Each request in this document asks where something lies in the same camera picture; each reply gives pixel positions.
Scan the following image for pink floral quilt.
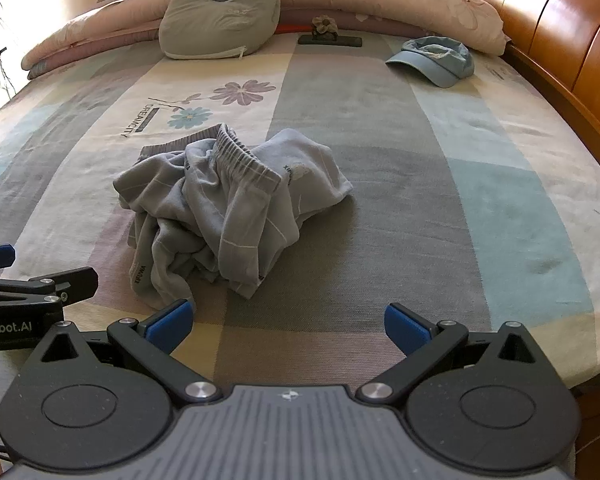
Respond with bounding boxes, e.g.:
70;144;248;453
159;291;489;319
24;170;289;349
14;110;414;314
20;0;511;81

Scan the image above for wooden bed frame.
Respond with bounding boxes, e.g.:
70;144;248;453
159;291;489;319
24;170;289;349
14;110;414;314
449;0;600;480

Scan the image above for blue cap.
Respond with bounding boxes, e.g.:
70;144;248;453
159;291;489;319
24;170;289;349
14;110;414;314
385;36;476;90

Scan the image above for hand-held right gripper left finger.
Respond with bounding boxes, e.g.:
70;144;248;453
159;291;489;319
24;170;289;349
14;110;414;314
30;298;224;403

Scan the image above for grey striped pants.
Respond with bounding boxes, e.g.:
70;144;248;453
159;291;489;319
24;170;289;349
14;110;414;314
112;122;353;311

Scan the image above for black hair clip with flower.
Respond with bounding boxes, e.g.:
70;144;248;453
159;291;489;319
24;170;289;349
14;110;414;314
298;15;363;47

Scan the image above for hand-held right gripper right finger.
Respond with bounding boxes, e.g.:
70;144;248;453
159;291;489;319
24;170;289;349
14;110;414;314
355;302;551;403

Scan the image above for grey cat face cushion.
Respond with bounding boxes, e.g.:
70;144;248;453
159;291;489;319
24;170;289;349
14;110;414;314
158;0;281;61

